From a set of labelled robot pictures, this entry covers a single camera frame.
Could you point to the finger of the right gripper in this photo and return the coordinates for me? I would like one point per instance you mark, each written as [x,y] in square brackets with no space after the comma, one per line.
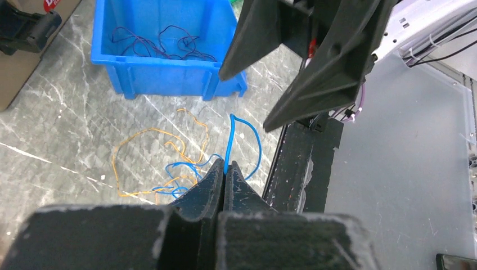
[262,27]
[348,33]

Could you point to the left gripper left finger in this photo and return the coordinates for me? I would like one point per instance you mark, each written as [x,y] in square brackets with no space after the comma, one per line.
[180,235]

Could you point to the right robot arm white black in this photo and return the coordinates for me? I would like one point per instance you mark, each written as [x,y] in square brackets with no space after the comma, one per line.
[414,29]

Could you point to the tan open toolbox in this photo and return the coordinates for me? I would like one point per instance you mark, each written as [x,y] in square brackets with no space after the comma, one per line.
[27,29]

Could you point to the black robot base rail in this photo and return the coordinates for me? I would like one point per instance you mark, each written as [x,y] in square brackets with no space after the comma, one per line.
[300,172]

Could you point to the blue plastic bin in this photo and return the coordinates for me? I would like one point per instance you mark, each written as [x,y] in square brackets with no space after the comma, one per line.
[168,48]

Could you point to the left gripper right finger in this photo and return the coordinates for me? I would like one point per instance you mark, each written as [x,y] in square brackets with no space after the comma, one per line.
[252,235]

